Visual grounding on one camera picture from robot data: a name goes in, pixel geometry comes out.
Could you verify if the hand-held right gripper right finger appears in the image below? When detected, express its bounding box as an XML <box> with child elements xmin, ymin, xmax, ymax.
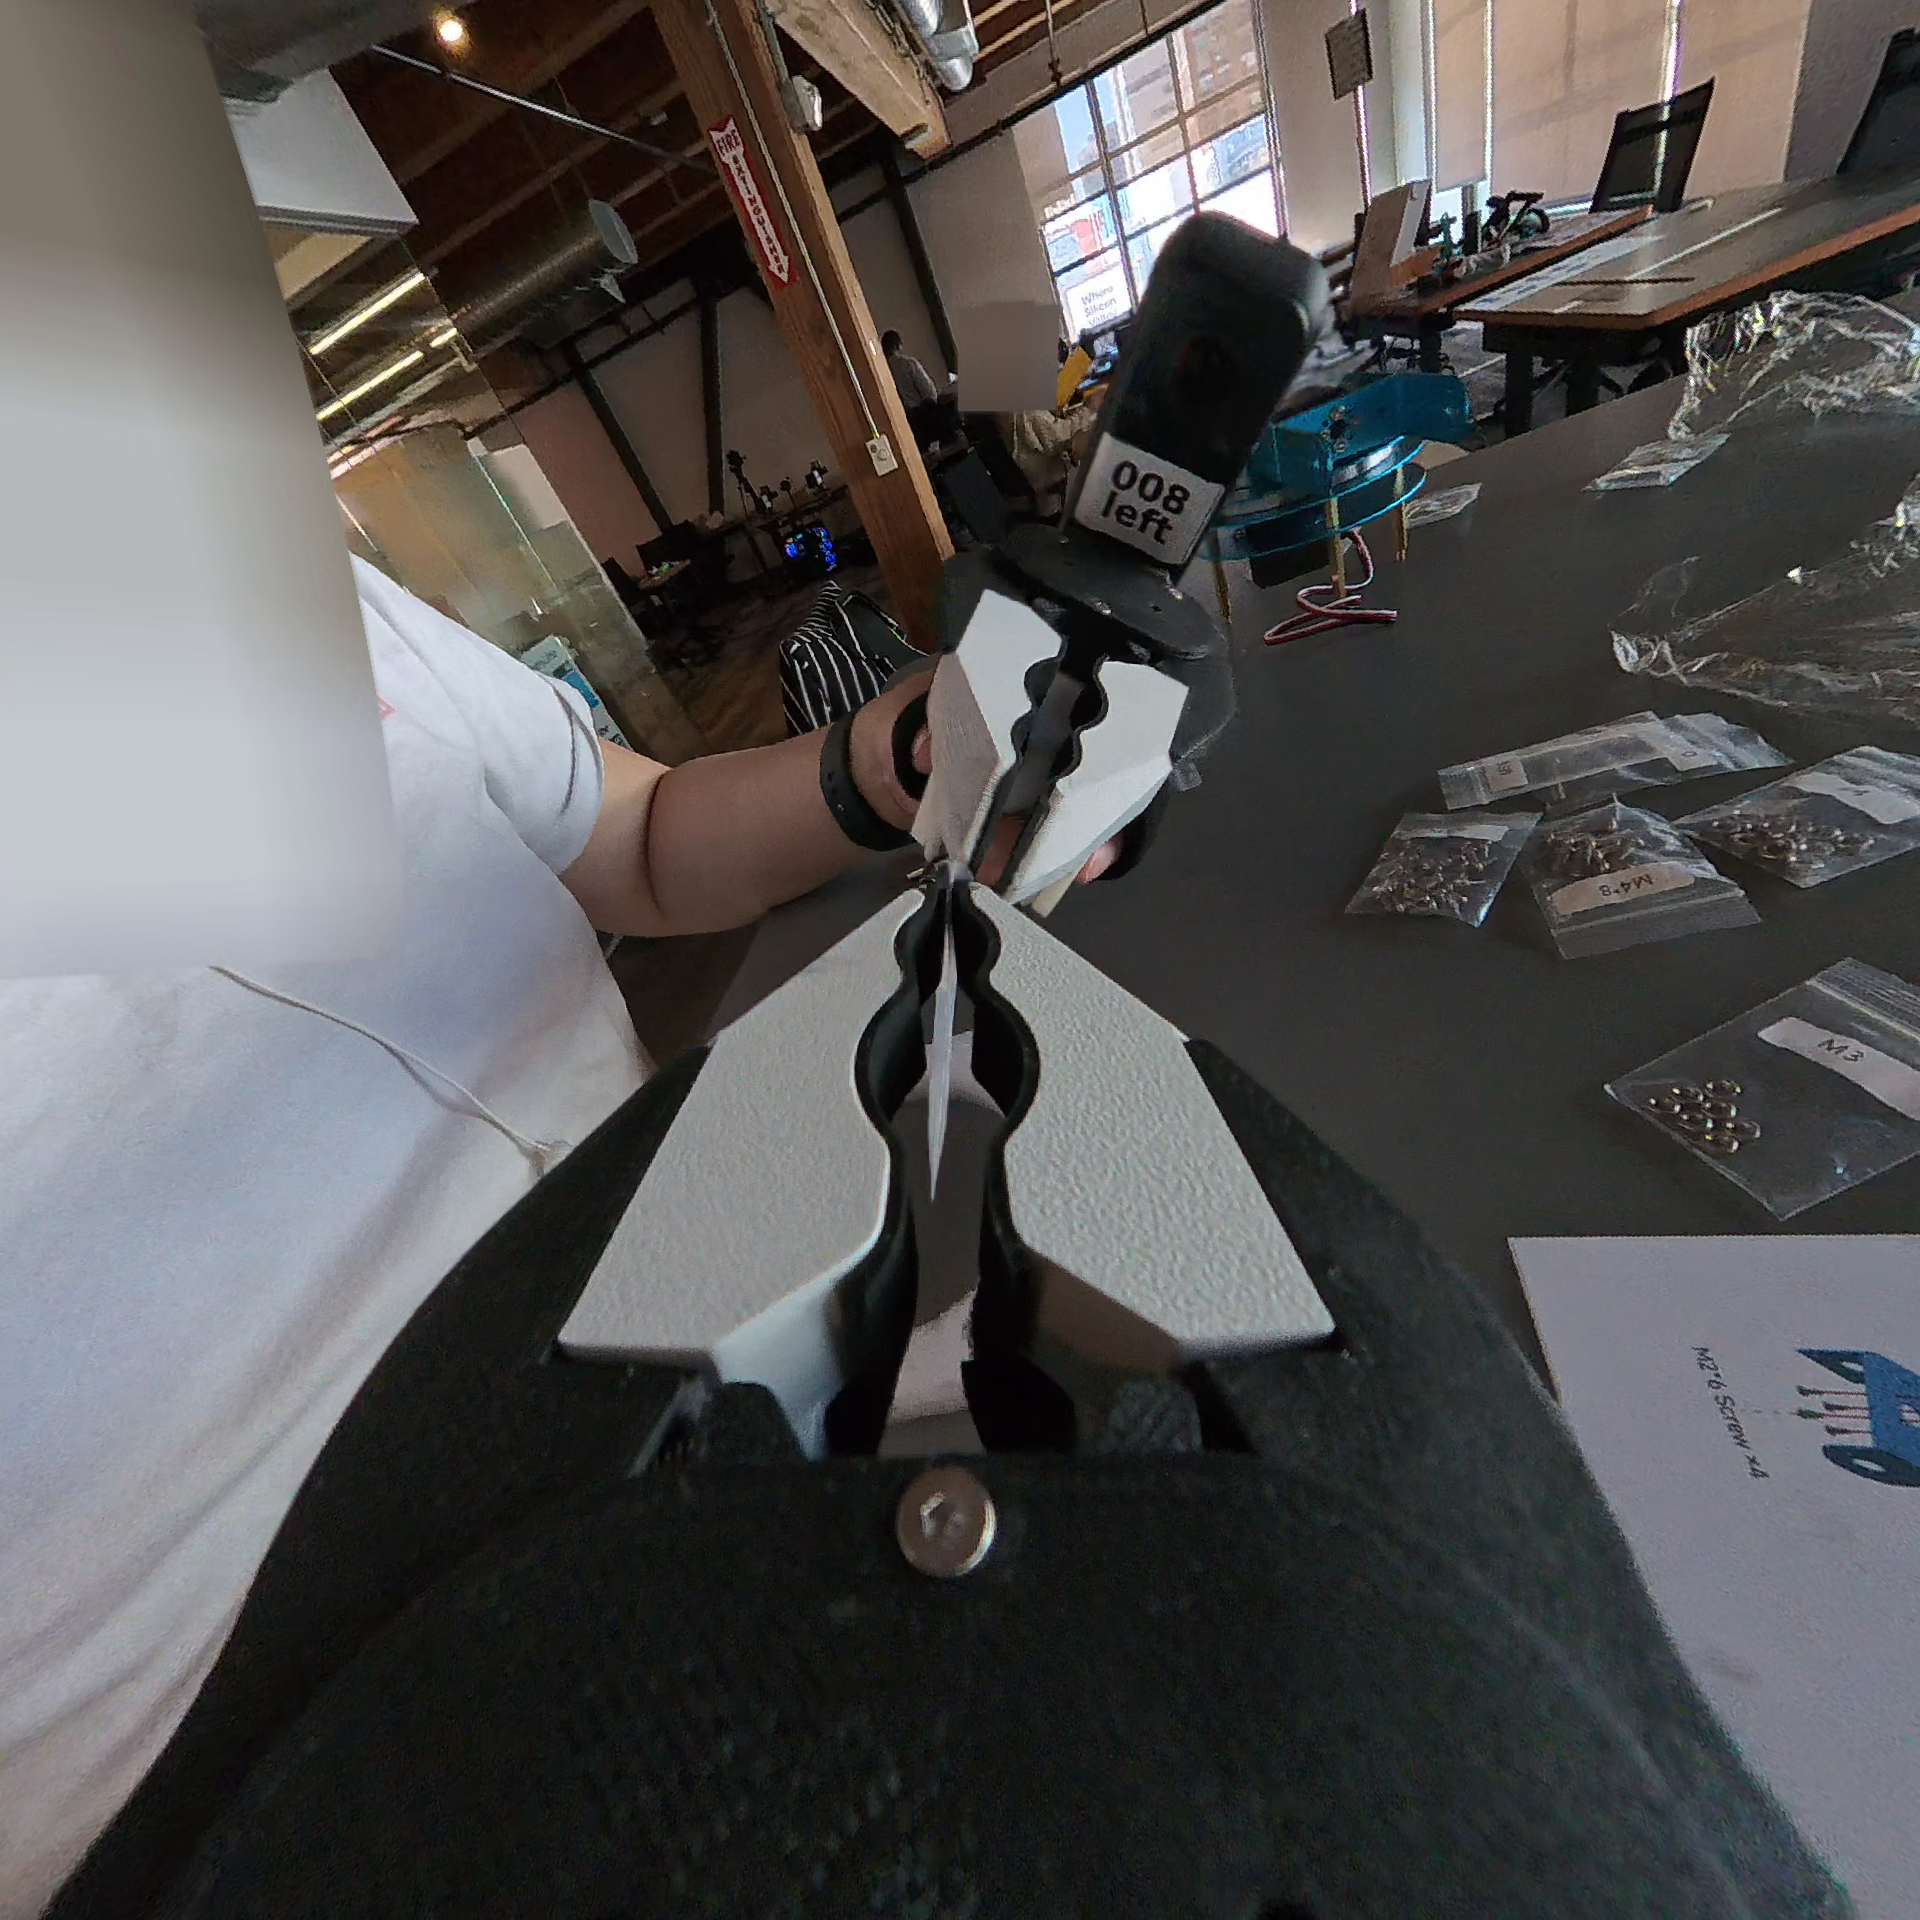
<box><xmin>954</xmin><ymin>884</ymin><xmax>1337</xmax><ymax>1456</ymax></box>

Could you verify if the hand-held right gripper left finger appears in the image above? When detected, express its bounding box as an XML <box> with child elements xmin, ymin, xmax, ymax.
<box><xmin>559</xmin><ymin>887</ymin><xmax>961</xmax><ymax>1456</ymax></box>

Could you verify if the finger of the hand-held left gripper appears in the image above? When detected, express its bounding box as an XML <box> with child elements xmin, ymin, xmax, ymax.
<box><xmin>996</xmin><ymin>659</ymin><xmax>1192</xmax><ymax>909</ymax></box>
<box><xmin>910</xmin><ymin>585</ymin><xmax>1070</xmax><ymax>869</ymax></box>

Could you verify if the blue metal toy robot arm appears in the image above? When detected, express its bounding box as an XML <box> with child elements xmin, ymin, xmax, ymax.
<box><xmin>1201</xmin><ymin>368</ymin><xmax>1472</xmax><ymax>618</ymax></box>

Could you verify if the clear bag with few screws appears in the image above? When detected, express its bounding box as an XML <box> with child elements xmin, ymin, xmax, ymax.
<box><xmin>902</xmin><ymin>855</ymin><xmax>977</xmax><ymax>1204</ymax></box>

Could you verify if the person's left forearm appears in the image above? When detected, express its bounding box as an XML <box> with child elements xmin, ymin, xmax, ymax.
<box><xmin>561</xmin><ymin>736</ymin><xmax>932</xmax><ymax>940</ymax></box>

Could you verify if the dark grey desk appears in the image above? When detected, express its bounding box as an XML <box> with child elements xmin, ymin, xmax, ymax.
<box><xmin>705</xmin><ymin>337</ymin><xmax>1920</xmax><ymax>1920</ymax></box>

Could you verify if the person's left hand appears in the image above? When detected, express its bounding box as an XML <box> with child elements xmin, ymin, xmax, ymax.
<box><xmin>856</xmin><ymin>668</ymin><xmax>939</xmax><ymax>830</ymax></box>

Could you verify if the black wrist band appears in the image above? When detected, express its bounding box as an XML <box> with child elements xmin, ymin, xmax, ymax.
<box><xmin>819</xmin><ymin>706</ymin><xmax>915</xmax><ymax>853</ymax></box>

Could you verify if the black white striped cloth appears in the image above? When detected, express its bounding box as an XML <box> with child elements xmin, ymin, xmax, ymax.
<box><xmin>781</xmin><ymin>590</ymin><xmax>932</xmax><ymax>738</ymax></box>

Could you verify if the multi-pane window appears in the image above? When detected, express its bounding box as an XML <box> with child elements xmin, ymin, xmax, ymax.
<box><xmin>1043</xmin><ymin>22</ymin><xmax>1289</xmax><ymax>326</ymax></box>

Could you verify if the cardboard box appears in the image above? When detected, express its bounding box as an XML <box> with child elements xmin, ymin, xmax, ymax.
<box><xmin>1350</xmin><ymin>182</ymin><xmax>1434</xmax><ymax>287</ymax></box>

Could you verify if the cluttered office table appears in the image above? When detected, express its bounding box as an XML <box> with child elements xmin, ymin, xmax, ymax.
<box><xmin>1337</xmin><ymin>209</ymin><xmax>1650</xmax><ymax>326</ymax></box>

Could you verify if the blue white labelled box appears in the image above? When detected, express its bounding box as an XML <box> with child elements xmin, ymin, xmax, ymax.
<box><xmin>527</xmin><ymin>636</ymin><xmax>632</xmax><ymax>753</ymax></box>

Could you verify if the wooden beam with red sign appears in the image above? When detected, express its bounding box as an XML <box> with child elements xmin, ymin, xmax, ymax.
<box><xmin>652</xmin><ymin>0</ymin><xmax>961</xmax><ymax>602</ymax></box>

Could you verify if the black mesh chair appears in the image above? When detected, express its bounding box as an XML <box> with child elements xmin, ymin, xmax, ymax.
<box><xmin>1836</xmin><ymin>31</ymin><xmax>1920</xmax><ymax>178</ymax></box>
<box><xmin>1591</xmin><ymin>78</ymin><xmax>1716</xmax><ymax>212</ymax></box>

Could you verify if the red white sign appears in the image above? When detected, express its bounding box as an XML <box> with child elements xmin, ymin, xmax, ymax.
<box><xmin>705</xmin><ymin>114</ymin><xmax>795</xmax><ymax>294</ymax></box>

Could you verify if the grey table with orange edge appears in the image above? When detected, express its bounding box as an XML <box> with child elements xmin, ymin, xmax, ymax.
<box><xmin>1455</xmin><ymin>171</ymin><xmax>1920</xmax><ymax>415</ymax></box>

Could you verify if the crumpled clear plastic bag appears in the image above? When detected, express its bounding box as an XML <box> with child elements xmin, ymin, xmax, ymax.
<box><xmin>1614</xmin><ymin>287</ymin><xmax>1920</xmax><ymax>731</ymax></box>

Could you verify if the clear bag of round nuts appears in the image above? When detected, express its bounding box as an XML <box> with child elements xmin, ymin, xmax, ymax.
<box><xmin>1605</xmin><ymin>959</ymin><xmax>1920</xmax><ymax>1222</ymax></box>

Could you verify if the robot assembly instruction sheet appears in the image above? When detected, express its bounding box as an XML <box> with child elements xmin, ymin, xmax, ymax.
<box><xmin>1508</xmin><ymin>1233</ymin><xmax>1920</xmax><ymax>1920</ymax></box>

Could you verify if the thin white cable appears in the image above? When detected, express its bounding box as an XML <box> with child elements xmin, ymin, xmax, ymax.
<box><xmin>210</xmin><ymin>959</ymin><xmax>579</xmax><ymax>1165</ymax></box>

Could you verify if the red white servo cable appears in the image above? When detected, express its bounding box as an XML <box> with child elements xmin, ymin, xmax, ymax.
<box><xmin>1264</xmin><ymin>531</ymin><xmax>1399</xmax><ymax>647</ymax></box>

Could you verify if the small metal duct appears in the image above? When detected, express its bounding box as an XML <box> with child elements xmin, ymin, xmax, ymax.
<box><xmin>450</xmin><ymin>201</ymin><xmax>640</xmax><ymax>355</ymax></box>

